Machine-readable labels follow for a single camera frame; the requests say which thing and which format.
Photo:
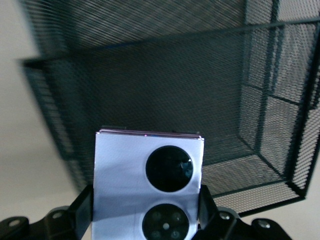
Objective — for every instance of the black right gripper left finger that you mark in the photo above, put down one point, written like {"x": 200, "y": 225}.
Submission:
{"x": 82, "y": 210}

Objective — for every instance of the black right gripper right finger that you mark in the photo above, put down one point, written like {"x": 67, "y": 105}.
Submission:
{"x": 207, "y": 207}

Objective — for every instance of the white flip phone round lenses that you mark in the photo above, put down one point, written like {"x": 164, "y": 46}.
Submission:
{"x": 120, "y": 162}

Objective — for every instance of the black mesh desk organizer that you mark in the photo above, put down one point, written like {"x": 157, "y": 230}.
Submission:
{"x": 162, "y": 87}

